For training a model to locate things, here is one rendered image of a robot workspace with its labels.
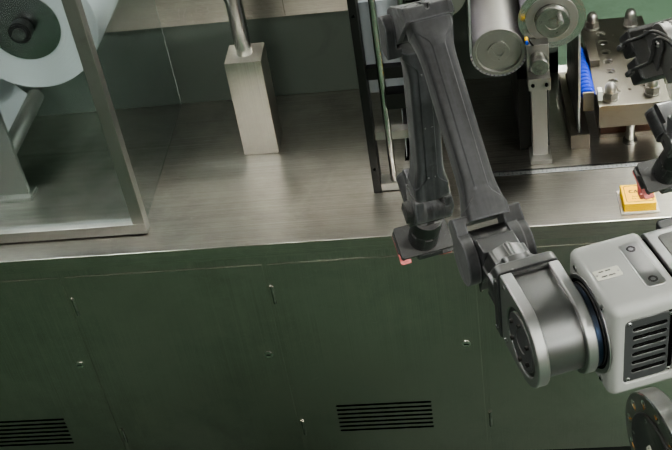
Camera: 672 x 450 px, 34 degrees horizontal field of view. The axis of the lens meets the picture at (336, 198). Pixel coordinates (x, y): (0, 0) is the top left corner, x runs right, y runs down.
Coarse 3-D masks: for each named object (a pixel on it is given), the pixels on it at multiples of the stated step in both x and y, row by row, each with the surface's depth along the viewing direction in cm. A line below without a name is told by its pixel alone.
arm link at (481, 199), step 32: (448, 0) 160; (416, 32) 159; (448, 32) 160; (448, 64) 159; (448, 96) 158; (448, 128) 158; (480, 160) 157; (480, 192) 156; (448, 224) 159; (512, 224) 155
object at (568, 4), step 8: (544, 0) 239; (552, 0) 239; (560, 0) 239; (568, 0) 239; (536, 8) 241; (568, 8) 240; (576, 8) 240; (528, 16) 242; (576, 16) 241; (528, 24) 243; (576, 24) 243; (536, 32) 244; (568, 32) 244; (552, 40) 245
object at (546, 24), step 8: (544, 8) 240; (552, 8) 239; (560, 8) 239; (536, 16) 241; (544, 16) 240; (552, 16) 240; (568, 16) 240; (536, 24) 241; (544, 24) 241; (552, 24) 241; (568, 24) 241; (544, 32) 242; (552, 32) 242; (560, 32) 242
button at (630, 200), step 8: (624, 192) 243; (632, 192) 243; (624, 200) 241; (632, 200) 241; (640, 200) 240; (648, 200) 240; (624, 208) 241; (632, 208) 240; (640, 208) 240; (648, 208) 240
